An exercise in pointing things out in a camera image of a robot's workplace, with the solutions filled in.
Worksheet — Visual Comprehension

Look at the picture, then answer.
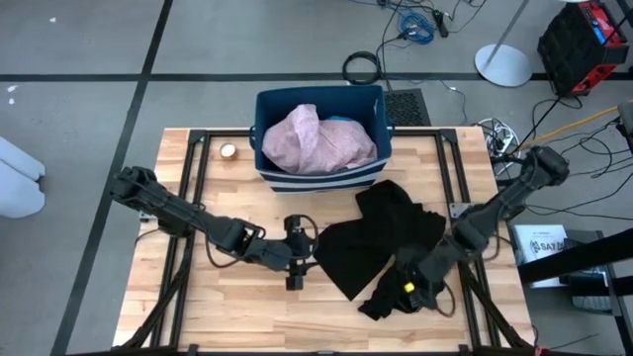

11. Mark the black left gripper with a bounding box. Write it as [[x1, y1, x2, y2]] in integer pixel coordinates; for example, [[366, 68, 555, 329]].
[[273, 216, 320, 292]]

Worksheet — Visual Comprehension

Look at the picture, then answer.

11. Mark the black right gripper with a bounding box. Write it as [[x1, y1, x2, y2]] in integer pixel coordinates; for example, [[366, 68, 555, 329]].
[[395, 241, 459, 311]]

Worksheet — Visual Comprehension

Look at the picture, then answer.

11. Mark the small black garment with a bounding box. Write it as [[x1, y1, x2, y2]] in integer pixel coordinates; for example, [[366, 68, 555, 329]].
[[357, 244, 449, 321]]

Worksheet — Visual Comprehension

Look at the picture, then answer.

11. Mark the large black hoodie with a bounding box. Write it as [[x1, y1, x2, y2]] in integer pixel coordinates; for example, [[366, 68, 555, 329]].
[[313, 178, 448, 303]]

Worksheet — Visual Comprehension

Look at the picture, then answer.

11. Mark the pink white checked shirt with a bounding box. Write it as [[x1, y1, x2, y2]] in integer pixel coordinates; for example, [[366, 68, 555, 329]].
[[261, 103, 379, 176]]

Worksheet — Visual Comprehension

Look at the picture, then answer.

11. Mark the white printed box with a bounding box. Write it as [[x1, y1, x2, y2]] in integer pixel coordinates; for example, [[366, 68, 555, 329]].
[[510, 222, 572, 290]]

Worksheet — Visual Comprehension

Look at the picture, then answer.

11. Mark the white power strip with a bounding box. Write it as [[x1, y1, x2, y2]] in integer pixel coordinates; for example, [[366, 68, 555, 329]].
[[476, 117, 522, 167]]

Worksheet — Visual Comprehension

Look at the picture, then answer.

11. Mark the navy white striped fabric basket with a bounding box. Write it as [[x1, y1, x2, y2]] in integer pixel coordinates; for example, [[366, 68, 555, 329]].
[[248, 84, 396, 195]]

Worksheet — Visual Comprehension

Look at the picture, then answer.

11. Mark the black side stand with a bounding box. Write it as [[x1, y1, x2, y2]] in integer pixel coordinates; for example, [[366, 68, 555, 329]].
[[515, 227, 633, 356]]

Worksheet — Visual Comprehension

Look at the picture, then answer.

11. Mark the black floor grate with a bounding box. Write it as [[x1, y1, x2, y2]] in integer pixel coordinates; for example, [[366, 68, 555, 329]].
[[383, 88, 433, 129]]

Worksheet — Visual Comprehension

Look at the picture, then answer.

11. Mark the yellow stick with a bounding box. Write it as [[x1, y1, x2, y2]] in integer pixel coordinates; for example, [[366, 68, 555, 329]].
[[522, 104, 621, 149]]

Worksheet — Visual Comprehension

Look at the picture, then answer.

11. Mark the white floor lamp stand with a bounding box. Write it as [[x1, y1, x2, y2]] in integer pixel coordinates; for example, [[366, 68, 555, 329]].
[[474, 0, 535, 89]]

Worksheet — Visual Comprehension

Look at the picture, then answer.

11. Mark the black power adapter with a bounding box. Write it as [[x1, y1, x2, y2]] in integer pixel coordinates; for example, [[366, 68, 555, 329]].
[[430, 8, 451, 40]]

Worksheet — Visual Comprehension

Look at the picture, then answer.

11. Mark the grey box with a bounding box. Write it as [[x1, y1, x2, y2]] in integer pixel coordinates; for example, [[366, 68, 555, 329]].
[[615, 100, 633, 139]]

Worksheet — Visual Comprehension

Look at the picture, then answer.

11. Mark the red black tool case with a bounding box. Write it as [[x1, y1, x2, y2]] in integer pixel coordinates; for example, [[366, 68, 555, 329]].
[[536, 0, 631, 98]]

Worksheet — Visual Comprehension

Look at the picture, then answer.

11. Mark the white rounded object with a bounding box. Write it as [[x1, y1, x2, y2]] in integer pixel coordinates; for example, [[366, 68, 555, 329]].
[[0, 135, 47, 182], [0, 160, 47, 220]]

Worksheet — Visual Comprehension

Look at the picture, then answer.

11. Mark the black aluminium table frame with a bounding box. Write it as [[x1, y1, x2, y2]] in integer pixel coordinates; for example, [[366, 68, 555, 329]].
[[114, 127, 538, 356]]

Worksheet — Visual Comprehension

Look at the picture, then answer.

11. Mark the black floor cable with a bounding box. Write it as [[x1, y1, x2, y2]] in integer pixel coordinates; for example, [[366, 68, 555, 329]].
[[513, 94, 586, 155], [523, 170, 633, 223]]

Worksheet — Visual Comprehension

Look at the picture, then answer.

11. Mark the black cable coil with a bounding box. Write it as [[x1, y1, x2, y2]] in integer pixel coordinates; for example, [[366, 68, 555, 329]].
[[341, 49, 386, 87]]

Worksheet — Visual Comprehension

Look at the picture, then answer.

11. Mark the blue cable coil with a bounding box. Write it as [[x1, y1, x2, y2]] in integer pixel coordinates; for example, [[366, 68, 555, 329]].
[[397, 10, 438, 47]]

